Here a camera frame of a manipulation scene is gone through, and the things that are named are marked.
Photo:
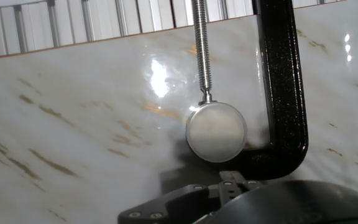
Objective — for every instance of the marble pattern board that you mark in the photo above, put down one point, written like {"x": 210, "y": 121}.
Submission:
{"x": 73, "y": 124}

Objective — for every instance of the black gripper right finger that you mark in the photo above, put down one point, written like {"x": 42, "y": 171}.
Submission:
{"x": 244, "y": 186}

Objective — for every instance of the black C-clamp with steel screw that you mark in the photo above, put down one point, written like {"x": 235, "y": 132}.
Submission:
{"x": 284, "y": 77}

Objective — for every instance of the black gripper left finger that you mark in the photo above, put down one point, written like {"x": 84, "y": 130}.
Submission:
{"x": 172, "y": 205}

